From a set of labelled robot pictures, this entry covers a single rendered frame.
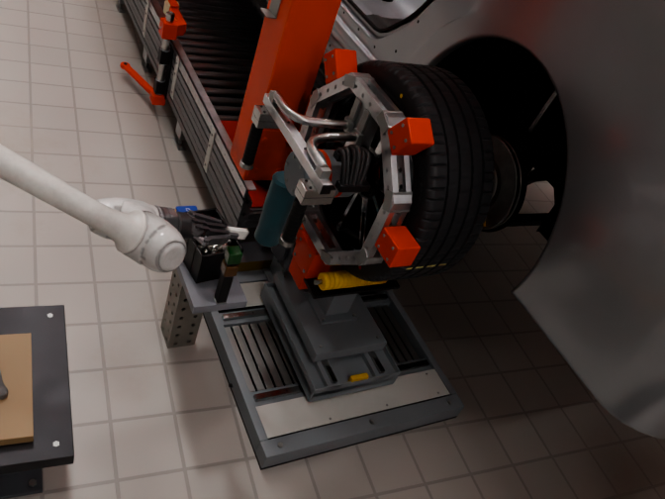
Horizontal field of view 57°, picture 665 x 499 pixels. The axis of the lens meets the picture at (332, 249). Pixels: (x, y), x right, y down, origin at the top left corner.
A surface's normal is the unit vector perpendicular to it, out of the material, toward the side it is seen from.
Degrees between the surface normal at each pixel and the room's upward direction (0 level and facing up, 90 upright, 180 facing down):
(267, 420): 0
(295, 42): 90
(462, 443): 0
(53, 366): 0
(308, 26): 90
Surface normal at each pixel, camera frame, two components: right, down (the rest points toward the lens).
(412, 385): 0.31, -0.72
